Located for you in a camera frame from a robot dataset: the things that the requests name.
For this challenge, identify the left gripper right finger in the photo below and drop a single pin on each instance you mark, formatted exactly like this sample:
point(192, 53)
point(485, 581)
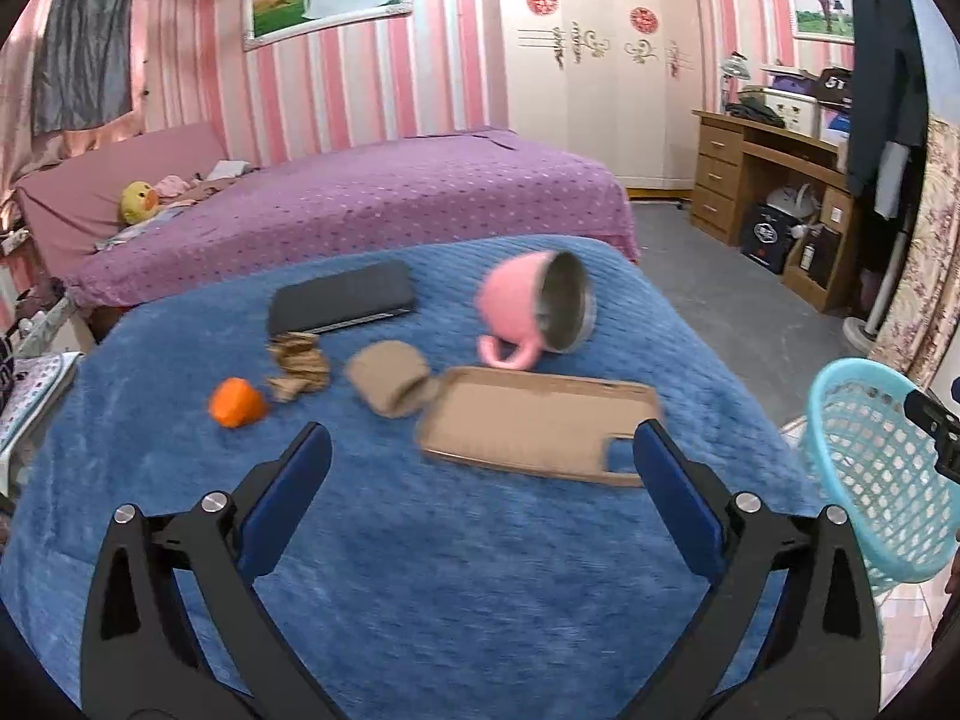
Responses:
point(787, 627)

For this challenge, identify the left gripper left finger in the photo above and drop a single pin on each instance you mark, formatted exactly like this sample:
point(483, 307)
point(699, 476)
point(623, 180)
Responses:
point(174, 627)

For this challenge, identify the orange mandarin fruit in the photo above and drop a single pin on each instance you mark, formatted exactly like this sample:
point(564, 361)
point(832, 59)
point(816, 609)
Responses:
point(237, 403)

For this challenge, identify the brown paper scrap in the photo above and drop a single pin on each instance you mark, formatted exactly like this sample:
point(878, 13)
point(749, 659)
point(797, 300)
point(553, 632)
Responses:
point(304, 369)

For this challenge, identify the brown paper cup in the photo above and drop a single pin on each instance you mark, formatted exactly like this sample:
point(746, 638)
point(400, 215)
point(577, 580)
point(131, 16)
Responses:
point(393, 378)

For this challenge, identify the light blue mesh wastebasket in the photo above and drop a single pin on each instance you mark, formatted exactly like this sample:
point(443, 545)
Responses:
point(871, 460)

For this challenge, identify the floral curtain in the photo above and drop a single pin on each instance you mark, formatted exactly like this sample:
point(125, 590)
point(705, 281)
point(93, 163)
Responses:
point(923, 316)

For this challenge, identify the white fan stand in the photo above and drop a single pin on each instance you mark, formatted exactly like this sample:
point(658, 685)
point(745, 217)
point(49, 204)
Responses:
point(882, 249)

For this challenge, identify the black box under desk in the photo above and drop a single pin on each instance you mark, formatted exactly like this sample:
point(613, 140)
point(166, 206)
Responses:
point(767, 236)

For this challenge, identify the dark hanging jacket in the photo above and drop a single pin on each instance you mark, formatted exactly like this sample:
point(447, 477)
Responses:
point(889, 104)

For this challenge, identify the dotted cloth covered nightstand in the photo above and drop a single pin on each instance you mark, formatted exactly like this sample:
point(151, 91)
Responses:
point(38, 386)

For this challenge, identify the brown wooden desk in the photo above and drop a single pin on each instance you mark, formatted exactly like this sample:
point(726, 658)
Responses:
point(741, 163)

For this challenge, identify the white storage box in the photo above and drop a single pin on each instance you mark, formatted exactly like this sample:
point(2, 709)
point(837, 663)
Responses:
point(799, 112)

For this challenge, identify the blue fleece blanket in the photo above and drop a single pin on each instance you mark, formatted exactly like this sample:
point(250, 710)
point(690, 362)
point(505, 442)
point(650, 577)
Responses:
point(413, 587)

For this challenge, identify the tan phone case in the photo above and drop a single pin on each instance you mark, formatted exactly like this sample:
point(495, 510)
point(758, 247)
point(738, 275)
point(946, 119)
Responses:
point(534, 424)

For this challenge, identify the black smartphone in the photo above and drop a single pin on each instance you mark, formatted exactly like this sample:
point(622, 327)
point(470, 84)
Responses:
point(325, 304)

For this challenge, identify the desk lamp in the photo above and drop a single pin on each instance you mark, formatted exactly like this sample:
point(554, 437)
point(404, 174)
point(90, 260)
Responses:
point(733, 69)

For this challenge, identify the pink metal mug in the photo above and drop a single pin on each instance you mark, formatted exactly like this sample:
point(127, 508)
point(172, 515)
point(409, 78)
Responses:
point(536, 303)

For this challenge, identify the small framed couple photo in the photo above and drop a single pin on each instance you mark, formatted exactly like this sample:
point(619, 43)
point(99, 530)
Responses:
point(823, 20)

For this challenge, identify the yellow duck plush toy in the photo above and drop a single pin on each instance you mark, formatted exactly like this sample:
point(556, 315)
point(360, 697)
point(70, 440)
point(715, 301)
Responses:
point(139, 202)

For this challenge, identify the pink upholstered headboard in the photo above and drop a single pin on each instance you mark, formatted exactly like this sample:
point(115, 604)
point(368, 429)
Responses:
point(71, 206)

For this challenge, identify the cream white wardrobe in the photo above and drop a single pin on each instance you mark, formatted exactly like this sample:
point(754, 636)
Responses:
point(617, 81)

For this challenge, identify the purple dotted bedspread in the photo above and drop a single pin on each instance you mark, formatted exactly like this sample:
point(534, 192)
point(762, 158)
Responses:
point(446, 188)

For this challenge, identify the grey window curtain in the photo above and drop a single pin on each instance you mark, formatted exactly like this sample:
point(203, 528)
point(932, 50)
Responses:
point(82, 77)

